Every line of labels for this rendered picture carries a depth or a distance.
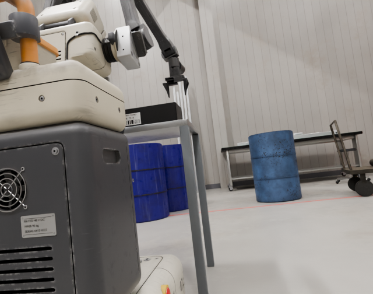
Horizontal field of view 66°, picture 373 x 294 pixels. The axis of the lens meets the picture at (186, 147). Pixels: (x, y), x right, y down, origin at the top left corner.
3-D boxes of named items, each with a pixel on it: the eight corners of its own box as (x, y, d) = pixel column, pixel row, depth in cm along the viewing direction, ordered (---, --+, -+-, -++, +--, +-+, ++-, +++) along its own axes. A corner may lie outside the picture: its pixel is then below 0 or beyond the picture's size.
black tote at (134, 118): (71, 138, 153) (70, 117, 153) (88, 141, 170) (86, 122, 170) (178, 123, 144) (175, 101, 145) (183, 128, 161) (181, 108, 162)
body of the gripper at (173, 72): (168, 84, 158) (166, 72, 159) (186, 81, 156) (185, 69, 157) (164, 81, 152) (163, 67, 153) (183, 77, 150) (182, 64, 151)
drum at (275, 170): (296, 194, 435) (288, 132, 443) (308, 199, 373) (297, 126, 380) (254, 198, 445) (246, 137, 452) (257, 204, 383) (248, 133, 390)
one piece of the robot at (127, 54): (130, 55, 96) (129, 24, 98) (116, 57, 96) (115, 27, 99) (140, 69, 105) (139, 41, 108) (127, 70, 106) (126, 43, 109)
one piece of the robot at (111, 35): (106, 54, 94) (114, 52, 94) (105, 24, 96) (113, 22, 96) (120, 71, 106) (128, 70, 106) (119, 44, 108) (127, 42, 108)
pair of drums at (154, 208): (197, 204, 459) (190, 144, 466) (173, 220, 333) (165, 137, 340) (150, 208, 478) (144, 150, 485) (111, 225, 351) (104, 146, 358)
